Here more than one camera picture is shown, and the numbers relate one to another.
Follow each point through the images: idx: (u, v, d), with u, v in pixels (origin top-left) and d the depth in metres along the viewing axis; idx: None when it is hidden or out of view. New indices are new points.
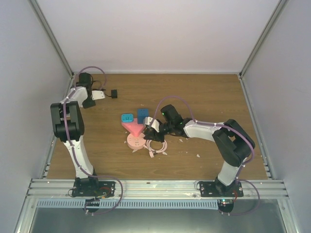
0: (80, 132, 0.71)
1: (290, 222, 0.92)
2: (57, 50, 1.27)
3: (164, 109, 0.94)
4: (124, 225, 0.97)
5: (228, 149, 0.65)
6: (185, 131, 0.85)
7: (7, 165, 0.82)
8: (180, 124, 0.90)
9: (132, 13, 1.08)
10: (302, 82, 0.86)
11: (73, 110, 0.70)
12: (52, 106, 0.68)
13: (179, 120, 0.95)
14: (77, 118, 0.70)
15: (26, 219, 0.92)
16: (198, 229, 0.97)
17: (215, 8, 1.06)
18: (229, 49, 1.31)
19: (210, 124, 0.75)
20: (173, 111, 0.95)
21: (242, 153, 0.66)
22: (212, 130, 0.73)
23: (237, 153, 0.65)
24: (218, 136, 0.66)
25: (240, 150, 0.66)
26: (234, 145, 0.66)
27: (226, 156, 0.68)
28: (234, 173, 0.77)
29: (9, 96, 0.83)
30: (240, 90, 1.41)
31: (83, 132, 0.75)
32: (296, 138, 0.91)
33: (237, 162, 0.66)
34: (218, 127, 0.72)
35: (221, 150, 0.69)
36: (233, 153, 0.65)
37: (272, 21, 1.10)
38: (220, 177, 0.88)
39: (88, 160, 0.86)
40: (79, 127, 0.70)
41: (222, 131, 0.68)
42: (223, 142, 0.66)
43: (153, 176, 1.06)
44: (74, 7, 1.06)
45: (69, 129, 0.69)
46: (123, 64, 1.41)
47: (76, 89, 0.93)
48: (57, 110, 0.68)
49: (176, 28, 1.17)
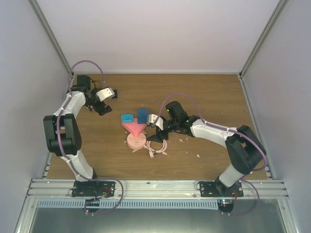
0: (76, 147, 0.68)
1: (290, 222, 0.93)
2: (57, 49, 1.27)
3: (170, 106, 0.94)
4: (124, 225, 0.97)
5: (240, 157, 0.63)
6: (191, 130, 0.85)
7: (7, 165, 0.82)
8: (186, 122, 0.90)
9: (132, 13, 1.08)
10: (302, 82, 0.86)
11: (68, 124, 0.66)
12: (45, 119, 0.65)
13: (184, 117, 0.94)
14: (73, 133, 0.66)
15: (26, 220, 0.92)
16: (197, 229, 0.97)
17: (215, 8, 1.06)
18: (229, 49, 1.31)
19: (222, 128, 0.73)
20: (178, 108, 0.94)
21: (252, 161, 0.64)
22: (223, 135, 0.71)
23: (249, 161, 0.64)
24: (233, 143, 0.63)
25: (251, 158, 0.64)
26: (246, 154, 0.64)
27: (236, 163, 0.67)
28: (238, 176, 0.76)
29: (9, 96, 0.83)
30: (240, 90, 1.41)
31: (79, 146, 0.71)
32: (296, 138, 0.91)
33: (248, 170, 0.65)
34: (231, 133, 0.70)
35: (232, 157, 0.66)
36: (245, 161, 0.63)
37: (272, 21, 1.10)
38: (221, 178, 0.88)
39: (86, 165, 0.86)
40: (75, 142, 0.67)
41: (235, 138, 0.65)
42: (236, 150, 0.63)
43: (153, 176, 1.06)
44: (73, 7, 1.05)
45: (62, 144, 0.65)
46: (123, 64, 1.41)
47: (72, 96, 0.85)
48: (50, 124, 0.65)
49: (176, 28, 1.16)
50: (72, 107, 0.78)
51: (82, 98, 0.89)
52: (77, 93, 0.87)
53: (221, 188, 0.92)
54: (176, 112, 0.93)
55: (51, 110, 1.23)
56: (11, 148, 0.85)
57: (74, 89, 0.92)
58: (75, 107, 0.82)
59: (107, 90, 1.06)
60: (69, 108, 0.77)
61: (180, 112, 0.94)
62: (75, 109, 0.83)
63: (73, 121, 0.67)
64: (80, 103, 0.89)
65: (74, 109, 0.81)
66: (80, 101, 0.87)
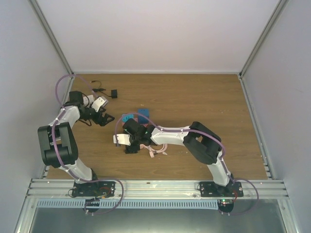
0: (74, 157, 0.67)
1: (290, 222, 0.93)
2: (57, 50, 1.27)
3: (125, 124, 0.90)
4: (124, 225, 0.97)
5: (200, 152, 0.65)
6: (153, 140, 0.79)
7: (6, 165, 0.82)
8: (145, 133, 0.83)
9: (131, 14, 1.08)
10: (302, 82, 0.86)
11: (64, 133, 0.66)
12: (40, 129, 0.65)
13: (142, 130, 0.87)
14: (69, 142, 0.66)
15: (26, 220, 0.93)
16: (197, 229, 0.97)
17: (215, 9, 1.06)
18: (229, 49, 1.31)
19: (177, 130, 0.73)
20: (134, 124, 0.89)
21: (212, 151, 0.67)
22: (181, 136, 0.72)
23: (209, 153, 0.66)
24: (189, 142, 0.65)
25: (211, 149, 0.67)
26: (205, 146, 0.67)
27: (199, 158, 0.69)
28: (222, 171, 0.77)
29: (9, 96, 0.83)
30: (240, 90, 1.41)
31: (77, 155, 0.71)
32: (296, 138, 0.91)
33: (212, 160, 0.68)
34: (186, 132, 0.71)
35: (195, 154, 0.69)
36: (205, 153, 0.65)
37: (272, 21, 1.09)
38: (214, 178, 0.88)
39: (85, 168, 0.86)
40: (71, 152, 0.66)
41: (191, 137, 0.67)
42: (194, 146, 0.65)
43: (153, 176, 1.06)
44: (73, 8, 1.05)
45: (60, 154, 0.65)
46: (123, 64, 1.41)
47: (66, 108, 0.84)
48: (45, 134, 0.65)
49: (176, 29, 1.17)
50: (67, 117, 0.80)
51: (77, 111, 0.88)
52: (71, 107, 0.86)
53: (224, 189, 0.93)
54: (133, 125, 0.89)
55: (51, 110, 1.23)
56: (11, 149, 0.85)
57: (68, 104, 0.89)
58: (69, 119, 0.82)
59: (100, 99, 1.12)
60: (64, 118, 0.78)
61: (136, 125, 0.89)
62: (71, 121, 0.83)
63: (68, 129, 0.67)
64: (75, 117, 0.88)
65: (69, 121, 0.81)
66: (74, 115, 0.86)
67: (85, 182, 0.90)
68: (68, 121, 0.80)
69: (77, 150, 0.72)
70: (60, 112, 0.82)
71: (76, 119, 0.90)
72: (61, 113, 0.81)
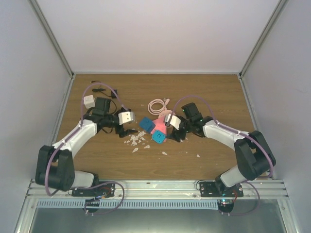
0: (63, 188, 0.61)
1: (290, 222, 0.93)
2: (56, 50, 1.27)
3: (185, 106, 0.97)
4: (124, 225, 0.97)
5: (247, 161, 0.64)
6: (204, 130, 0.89)
7: (6, 165, 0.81)
8: (199, 121, 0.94)
9: (131, 14, 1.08)
10: (302, 83, 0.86)
11: (61, 163, 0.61)
12: (41, 148, 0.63)
13: (198, 117, 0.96)
14: (62, 174, 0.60)
15: (26, 220, 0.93)
16: (197, 229, 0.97)
17: (215, 9, 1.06)
18: (229, 49, 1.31)
19: (233, 131, 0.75)
20: (192, 108, 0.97)
21: (259, 168, 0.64)
22: (234, 137, 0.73)
23: (256, 167, 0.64)
24: (240, 146, 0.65)
25: (258, 165, 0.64)
26: (254, 159, 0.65)
27: (242, 167, 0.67)
28: (238, 177, 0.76)
29: (8, 97, 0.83)
30: (240, 90, 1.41)
31: (70, 185, 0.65)
32: (296, 138, 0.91)
33: (252, 176, 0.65)
34: (242, 136, 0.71)
35: (239, 161, 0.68)
36: (251, 165, 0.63)
37: (272, 22, 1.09)
38: (222, 177, 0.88)
39: (84, 175, 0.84)
40: (62, 183, 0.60)
41: (245, 142, 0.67)
42: (243, 153, 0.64)
43: (153, 176, 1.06)
44: (73, 7, 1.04)
45: (48, 178, 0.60)
46: (122, 64, 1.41)
47: (81, 126, 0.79)
48: (44, 156, 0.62)
49: (176, 28, 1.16)
50: (75, 140, 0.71)
51: (93, 130, 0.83)
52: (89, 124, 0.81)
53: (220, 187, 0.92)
54: (191, 113, 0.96)
55: (51, 110, 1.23)
56: (10, 148, 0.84)
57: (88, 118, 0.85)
58: (79, 141, 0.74)
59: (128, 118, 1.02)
60: (71, 141, 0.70)
61: (194, 113, 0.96)
62: (80, 142, 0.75)
63: (67, 159, 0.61)
64: (89, 135, 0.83)
65: (78, 144, 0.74)
66: (87, 134, 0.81)
67: (85, 187, 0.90)
68: (76, 144, 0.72)
69: (73, 178, 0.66)
70: (75, 129, 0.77)
71: (90, 137, 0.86)
72: (75, 130, 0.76)
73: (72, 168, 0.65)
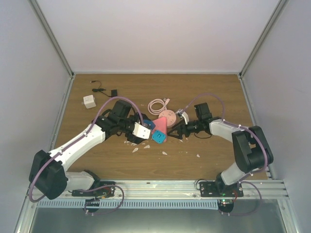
0: (49, 196, 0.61)
1: (290, 222, 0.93)
2: (56, 49, 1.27)
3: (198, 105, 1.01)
4: (124, 226, 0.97)
5: (241, 152, 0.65)
6: (210, 126, 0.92)
7: (6, 164, 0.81)
8: (208, 120, 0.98)
9: (131, 13, 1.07)
10: (302, 82, 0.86)
11: (49, 175, 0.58)
12: (37, 153, 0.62)
13: (208, 116, 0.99)
14: (48, 186, 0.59)
15: (26, 220, 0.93)
16: (197, 229, 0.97)
17: (215, 8, 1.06)
18: (229, 49, 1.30)
19: (234, 125, 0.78)
20: (204, 108, 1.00)
21: (254, 161, 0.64)
22: (233, 129, 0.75)
23: (250, 159, 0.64)
24: (237, 136, 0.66)
25: (253, 158, 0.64)
26: (250, 152, 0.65)
27: (238, 158, 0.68)
28: (237, 174, 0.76)
29: (8, 96, 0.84)
30: (240, 90, 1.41)
31: (60, 192, 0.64)
32: (296, 138, 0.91)
33: (246, 168, 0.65)
34: (242, 129, 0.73)
35: (236, 153, 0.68)
36: (245, 156, 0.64)
37: (272, 21, 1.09)
38: (222, 175, 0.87)
39: (81, 176, 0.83)
40: (48, 192, 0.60)
41: (244, 134, 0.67)
42: (239, 143, 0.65)
43: (153, 176, 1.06)
44: (72, 7, 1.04)
45: (38, 184, 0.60)
46: (122, 64, 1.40)
47: (86, 135, 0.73)
48: (37, 162, 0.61)
49: (175, 28, 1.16)
50: (73, 152, 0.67)
51: (98, 140, 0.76)
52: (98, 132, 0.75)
53: (219, 185, 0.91)
54: (201, 111, 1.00)
55: (51, 109, 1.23)
56: (10, 148, 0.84)
57: (100, 123, 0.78)
58: (78, 152, 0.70)
59: (144, 135, 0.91)
60: (69, 153, 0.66)
61: (205, 112, 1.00)
62: (80, 152, 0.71)
63: (55, 174, 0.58)
64: (94, 143, 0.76)
65: (76, 155, 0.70)
66: (93, 142, 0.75)
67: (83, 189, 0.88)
68: (74, 156, 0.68)
69: (64, 186, 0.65)
70: (78, 137, 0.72)
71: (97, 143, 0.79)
72: (78, 138, 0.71)
73: (64, 178, 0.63)
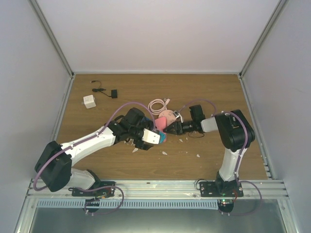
0: (51, 187, 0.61)
1: (290, 222, 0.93)
2: (57, 49, 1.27)
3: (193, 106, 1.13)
4: (124, 225, 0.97)
5: (224, 128, 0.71)
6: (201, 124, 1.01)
7: (6, 164, 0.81)
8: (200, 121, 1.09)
9: (130, 14, 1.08)
10: (302, 82, 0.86)
11: (56, 167, 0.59)
12: (49, 143, 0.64)
13: (201, 118, 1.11)
14: (53, 177, 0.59)
15: (26, 220, 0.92)
16: (197, 229, 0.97)
17: (215, 8, 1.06)
18: (229, 49, 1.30)
19: None
20: (198, 110, 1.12)
21: (236, 135, 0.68)
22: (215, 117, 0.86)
23: (232, 134, 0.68)
24: (218, 117, 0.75)
25: (235, 133, 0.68)
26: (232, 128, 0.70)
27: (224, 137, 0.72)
28: (231, 165, 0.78)
29: (9, 96, 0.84)
30: (240, 90, 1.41)
31: (61, 185, 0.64)
32: (296, 137, 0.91)
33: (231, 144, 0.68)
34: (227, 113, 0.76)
35: (221, 133, 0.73)
36: (227, 131, 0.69)
37: (272, 21, 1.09)
38: (220, 172, 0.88)
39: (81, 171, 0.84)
40: (51, 184, 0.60)
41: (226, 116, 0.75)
42: (221, 122, 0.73)
43: (153, 176, 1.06)
44: (72, 8, 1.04)
45: (43, 174, 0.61)
46: (122, 64, 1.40)
47: (98, 135, 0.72)
48: (48, 152, 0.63)
49: (175, 28, 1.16)
50: (83, 148, 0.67)
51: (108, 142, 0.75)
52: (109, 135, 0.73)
53: (219, 185, 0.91)
54: (196, 113, 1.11)
55: (51, 109, 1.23)
56: (10, 148, 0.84)
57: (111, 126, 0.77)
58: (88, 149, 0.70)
59: (153, 140, 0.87)
60: (78, 148, 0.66)
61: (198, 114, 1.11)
62: (90, 150, 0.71)
63: (61, 167, 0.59)
64: (105, 145, 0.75)
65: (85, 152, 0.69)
66: (104, 143, 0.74)
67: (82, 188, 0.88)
68: (82, 153, 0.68)
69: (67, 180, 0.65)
70: (90, 136, 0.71)
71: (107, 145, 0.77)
72: (90, 136, 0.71)
73: (69, 173, 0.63)
